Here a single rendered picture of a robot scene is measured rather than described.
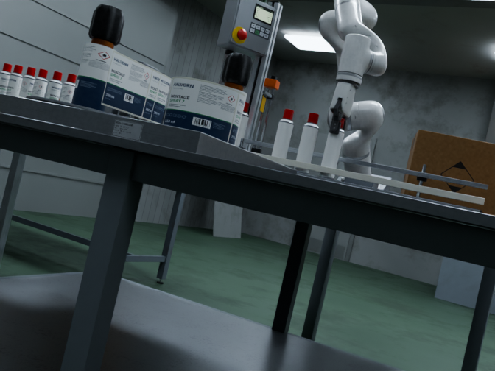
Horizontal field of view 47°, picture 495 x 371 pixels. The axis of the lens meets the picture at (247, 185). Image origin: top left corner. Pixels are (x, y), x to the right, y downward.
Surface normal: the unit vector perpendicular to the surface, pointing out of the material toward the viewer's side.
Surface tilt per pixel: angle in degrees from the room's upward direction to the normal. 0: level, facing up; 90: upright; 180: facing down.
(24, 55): 90
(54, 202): 90
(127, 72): 90
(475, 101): 90
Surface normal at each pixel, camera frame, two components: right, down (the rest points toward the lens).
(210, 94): 0.20, 0.04
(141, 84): 0.85, 0.19
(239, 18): 0.52, 0.11
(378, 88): -0.47, -0.12
